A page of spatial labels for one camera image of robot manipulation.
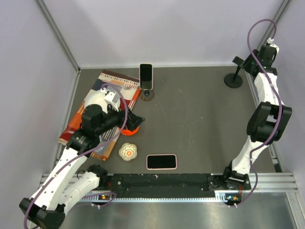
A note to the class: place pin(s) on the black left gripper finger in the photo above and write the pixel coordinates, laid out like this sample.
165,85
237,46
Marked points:
132,126
136,118

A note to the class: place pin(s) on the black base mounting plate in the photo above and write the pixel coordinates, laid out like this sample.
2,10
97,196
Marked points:
169,185

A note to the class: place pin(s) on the orange plastic bowl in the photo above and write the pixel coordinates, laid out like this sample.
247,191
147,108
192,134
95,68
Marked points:
127,132

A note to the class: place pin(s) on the grey phone stand wooden base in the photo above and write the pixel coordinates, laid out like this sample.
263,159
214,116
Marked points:
147,95

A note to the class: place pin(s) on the black round-base camera stand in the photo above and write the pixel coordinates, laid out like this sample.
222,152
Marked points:
234,80

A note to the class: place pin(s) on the white round plate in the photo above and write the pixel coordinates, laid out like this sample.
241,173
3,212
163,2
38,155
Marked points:
96,97

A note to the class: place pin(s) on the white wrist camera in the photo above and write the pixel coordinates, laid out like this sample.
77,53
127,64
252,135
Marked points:
270,42
111,96

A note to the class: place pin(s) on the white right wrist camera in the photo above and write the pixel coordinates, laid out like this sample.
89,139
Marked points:
270,42

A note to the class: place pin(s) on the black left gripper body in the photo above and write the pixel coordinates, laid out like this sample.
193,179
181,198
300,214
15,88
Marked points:
120,119

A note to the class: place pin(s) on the colourful patchwork placemat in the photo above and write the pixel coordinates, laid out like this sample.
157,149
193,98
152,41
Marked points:
130,89

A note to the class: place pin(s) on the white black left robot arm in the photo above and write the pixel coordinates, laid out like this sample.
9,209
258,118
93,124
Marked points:
49,205

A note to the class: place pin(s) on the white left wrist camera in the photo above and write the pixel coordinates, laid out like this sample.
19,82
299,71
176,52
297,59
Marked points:
111,96

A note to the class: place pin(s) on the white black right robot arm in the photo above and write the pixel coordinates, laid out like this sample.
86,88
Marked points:
268,121

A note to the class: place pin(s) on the white-cased smartphone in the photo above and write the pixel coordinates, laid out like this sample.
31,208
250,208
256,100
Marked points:
146,76

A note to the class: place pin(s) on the pink-cased phone on table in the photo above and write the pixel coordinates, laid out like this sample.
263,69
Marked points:
161,162

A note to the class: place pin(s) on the aluminium frame rail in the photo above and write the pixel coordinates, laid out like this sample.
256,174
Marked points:
263,183

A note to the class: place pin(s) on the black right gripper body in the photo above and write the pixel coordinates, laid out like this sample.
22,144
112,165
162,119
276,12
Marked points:
249,62

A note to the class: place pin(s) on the crocheted flower coaster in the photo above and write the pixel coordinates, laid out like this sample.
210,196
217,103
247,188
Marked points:
128,151

